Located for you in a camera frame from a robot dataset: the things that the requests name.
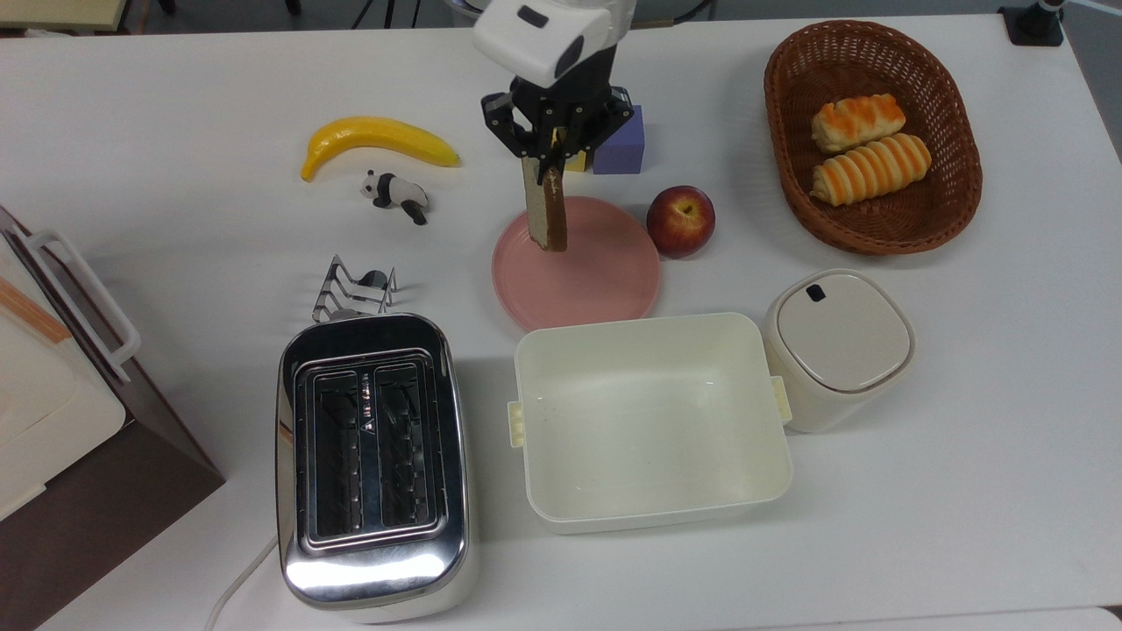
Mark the cream canister with lid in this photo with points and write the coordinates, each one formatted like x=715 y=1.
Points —
x=837 y=342

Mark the orange glazed pastry bun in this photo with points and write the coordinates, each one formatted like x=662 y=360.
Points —
x=855 y=121

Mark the white rectangular plastic container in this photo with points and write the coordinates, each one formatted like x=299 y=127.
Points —
x=649 y=421

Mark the cream and chrome toaster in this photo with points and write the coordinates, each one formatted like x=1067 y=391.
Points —
x=372 y=473

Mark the purple foam block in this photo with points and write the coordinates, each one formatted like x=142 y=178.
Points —
x=622 y=149

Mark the red apple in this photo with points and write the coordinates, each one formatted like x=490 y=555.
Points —
x=681 y=221

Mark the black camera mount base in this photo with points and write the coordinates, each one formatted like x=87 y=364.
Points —
x=1033 y=24

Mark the beige wooden board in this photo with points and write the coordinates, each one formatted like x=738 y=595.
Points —
x=61 y=12

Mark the toasted bread slice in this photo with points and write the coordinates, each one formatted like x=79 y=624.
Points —
x=548 y=210

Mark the yellow banana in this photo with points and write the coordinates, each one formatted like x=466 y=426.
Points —
x=377 y=136

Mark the black and white panda toy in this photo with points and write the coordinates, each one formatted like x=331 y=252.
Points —
x=394 y=193

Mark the pink round plate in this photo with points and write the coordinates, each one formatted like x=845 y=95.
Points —
x=605 y=272

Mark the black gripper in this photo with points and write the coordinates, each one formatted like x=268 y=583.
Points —
x=570 y=101

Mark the yellow foam block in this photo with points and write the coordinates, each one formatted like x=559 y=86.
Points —
x=577 y=163

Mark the brown wicker basket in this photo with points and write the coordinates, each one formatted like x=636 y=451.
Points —
x=951 y=175

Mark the silver metal toast rack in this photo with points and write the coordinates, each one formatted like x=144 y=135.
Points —
x=355 y=289

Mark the striped long bread roll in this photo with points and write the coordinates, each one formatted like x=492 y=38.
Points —
x=872 y=168

